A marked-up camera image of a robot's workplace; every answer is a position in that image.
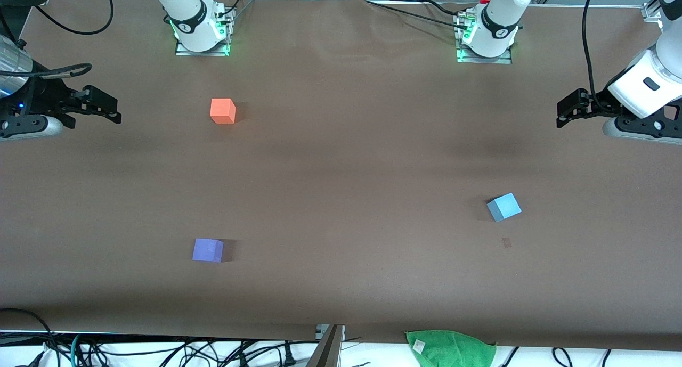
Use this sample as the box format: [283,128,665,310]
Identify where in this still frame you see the green microfibre cloth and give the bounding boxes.
[405,330,498,367]

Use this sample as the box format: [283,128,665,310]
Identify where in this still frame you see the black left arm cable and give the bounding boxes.
[582,0,602,99]

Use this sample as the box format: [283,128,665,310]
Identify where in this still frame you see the orange foam block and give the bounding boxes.
[210,98,237,125]

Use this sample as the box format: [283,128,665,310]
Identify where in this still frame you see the light blue foam block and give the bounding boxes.
[486,192,523,223]

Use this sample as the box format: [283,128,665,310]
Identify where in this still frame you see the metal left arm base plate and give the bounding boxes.
[456,13,514,64]

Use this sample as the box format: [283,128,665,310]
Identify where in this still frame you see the short black table cable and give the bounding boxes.
[425,0,462,16]

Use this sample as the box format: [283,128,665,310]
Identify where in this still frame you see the grey metal bracket post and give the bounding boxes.
[306,324,346,367]

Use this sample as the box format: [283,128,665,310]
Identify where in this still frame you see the thick black floor cable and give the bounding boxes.
[0,308,60,367]

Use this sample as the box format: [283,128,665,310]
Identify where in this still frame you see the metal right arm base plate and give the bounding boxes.
[175,7,231,56]

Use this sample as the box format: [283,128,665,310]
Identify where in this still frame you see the long black table cable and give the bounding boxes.
[367,0,469,30]

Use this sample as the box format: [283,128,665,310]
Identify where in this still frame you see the purple foam block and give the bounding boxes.
[192,238,224,263]

